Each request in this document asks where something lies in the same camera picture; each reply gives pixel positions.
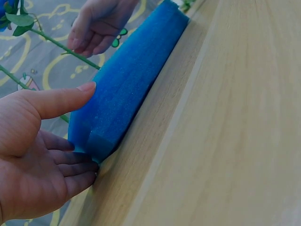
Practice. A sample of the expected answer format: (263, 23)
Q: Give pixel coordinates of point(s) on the person's left thumb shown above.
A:
(68, 100)

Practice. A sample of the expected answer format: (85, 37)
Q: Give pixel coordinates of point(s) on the person's left hand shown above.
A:
(28, 146)

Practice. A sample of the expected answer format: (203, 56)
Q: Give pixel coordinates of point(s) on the green artificial leaves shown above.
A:
(187, 4)

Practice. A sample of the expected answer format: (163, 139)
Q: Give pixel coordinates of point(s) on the person's right hand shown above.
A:
(98, 23)

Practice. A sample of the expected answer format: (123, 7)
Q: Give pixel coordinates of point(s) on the blue artificial rose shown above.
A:
(21, 21)

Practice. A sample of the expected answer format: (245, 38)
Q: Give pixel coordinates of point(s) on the person's right fingers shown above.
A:
(87, 43)

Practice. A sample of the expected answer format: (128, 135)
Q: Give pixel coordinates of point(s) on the green flower stem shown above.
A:
(14, 76)

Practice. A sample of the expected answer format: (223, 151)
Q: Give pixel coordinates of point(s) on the blue foam block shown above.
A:
(127, 77)

